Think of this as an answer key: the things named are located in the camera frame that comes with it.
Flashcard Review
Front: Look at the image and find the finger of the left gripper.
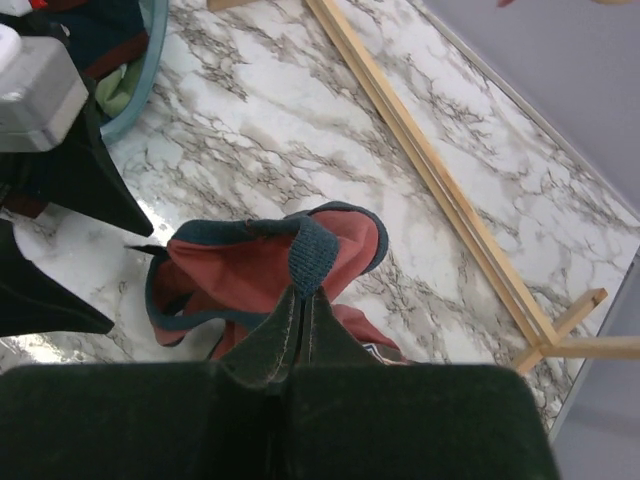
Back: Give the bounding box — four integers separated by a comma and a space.
1, 220, 114, 337
1, 75, 153, 237

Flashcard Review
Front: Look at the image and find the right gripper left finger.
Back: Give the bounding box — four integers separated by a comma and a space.
0, 284, 304, 480

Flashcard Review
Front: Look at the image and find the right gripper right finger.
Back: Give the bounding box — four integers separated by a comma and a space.
272, 292, 559, 479

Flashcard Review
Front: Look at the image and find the dark navy maroon garment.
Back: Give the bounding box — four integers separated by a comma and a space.
28, 0, 149, 80

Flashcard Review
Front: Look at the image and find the red tank top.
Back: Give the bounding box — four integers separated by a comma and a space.
144, 202, 388, 359

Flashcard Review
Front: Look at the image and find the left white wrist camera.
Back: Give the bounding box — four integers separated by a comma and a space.
1, 25, 88, 153

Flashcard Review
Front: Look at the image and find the wooden clothes rack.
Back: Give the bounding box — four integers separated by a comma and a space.
195, 1, 639, 363

